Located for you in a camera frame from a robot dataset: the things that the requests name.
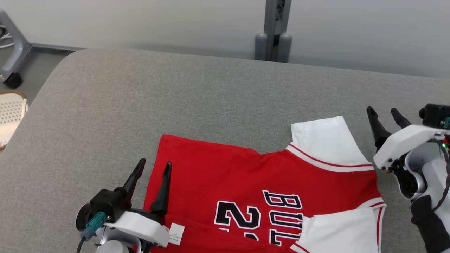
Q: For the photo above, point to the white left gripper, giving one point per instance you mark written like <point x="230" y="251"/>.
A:
<point x="140" y="225"/>

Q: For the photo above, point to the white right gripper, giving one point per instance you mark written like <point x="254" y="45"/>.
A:
<point x="404" y="142"/>

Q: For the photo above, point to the red white basketball jersey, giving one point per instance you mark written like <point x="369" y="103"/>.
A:
<point x="228" y="175"/>

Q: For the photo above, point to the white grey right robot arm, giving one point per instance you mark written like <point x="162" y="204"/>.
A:
<point x="432" y="225"/>

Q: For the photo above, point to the grey fabric sofa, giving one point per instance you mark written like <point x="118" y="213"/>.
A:
<point x="175" y="98"/>

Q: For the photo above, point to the white perforated basket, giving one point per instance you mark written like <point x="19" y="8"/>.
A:
<point x="12" y="112"/>

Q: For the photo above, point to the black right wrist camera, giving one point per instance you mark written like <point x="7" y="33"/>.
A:
<point x="434" y="116"/>

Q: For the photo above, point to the grey cylindrical post foot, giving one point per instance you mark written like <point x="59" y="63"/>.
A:
<point x="261" y="47"/>
<point x="285" y="48"/>

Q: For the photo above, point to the grey metal partition post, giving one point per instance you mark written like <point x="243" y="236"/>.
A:
<point x="271" y="17"/>

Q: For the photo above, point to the grey wheeled metal frame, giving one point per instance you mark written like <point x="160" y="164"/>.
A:
<point x="17" y="52"/>

